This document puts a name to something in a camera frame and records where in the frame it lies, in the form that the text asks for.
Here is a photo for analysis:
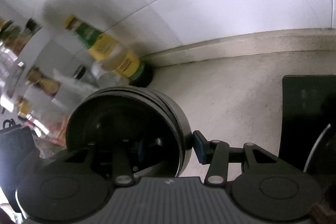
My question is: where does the white rotating condiment rack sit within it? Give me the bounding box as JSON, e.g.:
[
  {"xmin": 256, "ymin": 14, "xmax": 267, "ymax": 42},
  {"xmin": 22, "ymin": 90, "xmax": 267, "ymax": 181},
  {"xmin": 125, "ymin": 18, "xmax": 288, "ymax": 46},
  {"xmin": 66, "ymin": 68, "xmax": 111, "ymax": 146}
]
[{"xmin": 1, "ymin": 28, "xmax": 98, "ymax": 146}]

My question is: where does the black gas stove burner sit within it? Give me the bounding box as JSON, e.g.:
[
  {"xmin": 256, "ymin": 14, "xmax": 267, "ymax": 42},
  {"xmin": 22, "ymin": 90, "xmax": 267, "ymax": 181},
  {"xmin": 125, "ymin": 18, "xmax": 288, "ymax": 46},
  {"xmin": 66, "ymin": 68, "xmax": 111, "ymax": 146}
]
[{"xmin": 278, "ymin": 75, "xmax": 335, "ymax": 186}]

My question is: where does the purple neck clear bottle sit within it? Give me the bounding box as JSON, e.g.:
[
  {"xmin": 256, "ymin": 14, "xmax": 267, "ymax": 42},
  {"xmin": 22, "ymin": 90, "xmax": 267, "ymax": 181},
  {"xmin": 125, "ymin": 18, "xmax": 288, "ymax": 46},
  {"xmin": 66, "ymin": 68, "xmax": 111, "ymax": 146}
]
[{"xmin": 27, "ymin": 67, "xmax": 98, "ymax": 103}]

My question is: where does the yellow green label bottle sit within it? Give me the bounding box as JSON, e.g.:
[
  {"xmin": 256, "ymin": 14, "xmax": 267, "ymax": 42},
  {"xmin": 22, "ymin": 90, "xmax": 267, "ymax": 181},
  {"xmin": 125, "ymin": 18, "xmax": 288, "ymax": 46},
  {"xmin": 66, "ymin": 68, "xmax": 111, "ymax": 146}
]
[{"xmin": 64, "ymin": 15, "xmax": 154, "ymax": 88}]

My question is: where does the steel bowl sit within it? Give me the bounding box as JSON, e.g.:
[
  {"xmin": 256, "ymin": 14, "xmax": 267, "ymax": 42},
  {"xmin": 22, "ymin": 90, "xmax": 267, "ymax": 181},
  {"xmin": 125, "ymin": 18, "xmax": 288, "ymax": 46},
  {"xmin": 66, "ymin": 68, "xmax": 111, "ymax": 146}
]
[{"xmin": 66, "ymin": 87, "xmax": 192, "ymax": 177}]

